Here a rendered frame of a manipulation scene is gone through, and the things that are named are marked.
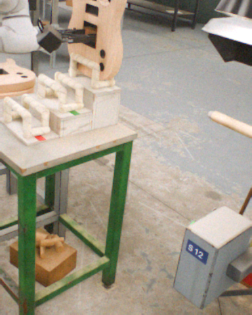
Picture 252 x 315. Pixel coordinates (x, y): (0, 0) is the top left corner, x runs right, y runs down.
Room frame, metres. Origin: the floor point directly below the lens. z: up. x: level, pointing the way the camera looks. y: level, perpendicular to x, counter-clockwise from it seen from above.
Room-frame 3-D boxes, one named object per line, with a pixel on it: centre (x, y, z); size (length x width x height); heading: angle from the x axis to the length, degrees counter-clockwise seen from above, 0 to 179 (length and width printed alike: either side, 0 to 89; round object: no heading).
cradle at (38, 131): (1.53, 0.37, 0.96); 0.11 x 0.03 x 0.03; 134
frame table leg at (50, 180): (2.07, 0.41, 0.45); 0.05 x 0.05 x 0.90; 47
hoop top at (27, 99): (1.62, 0.40, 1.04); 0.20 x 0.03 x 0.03; 43
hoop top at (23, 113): (1.57, 0.46, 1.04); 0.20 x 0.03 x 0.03; 43
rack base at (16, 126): (1.60, 0.43, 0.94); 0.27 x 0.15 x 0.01; 44
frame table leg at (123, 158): (1.69, 0.01, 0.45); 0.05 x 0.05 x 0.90; 47
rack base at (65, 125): (1.71, 0.31, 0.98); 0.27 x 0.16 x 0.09; 44
